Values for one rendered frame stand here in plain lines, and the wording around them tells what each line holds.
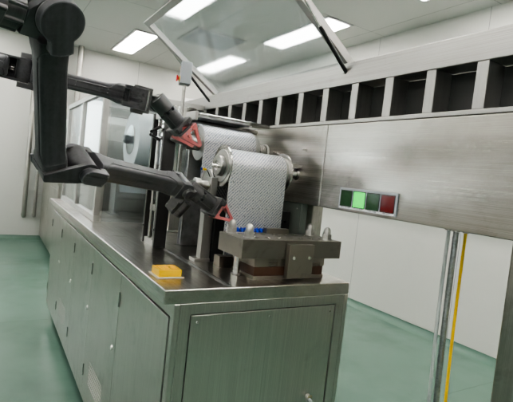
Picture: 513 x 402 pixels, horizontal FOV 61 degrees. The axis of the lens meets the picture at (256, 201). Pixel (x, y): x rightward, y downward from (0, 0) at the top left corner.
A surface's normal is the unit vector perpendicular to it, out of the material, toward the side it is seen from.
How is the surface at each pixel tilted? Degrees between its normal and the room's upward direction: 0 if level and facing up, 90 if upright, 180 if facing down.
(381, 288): 90
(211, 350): 90
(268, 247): 90
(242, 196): 90
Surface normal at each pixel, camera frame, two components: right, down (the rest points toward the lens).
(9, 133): 0.52, 0.11
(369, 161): -0.85, -0.07
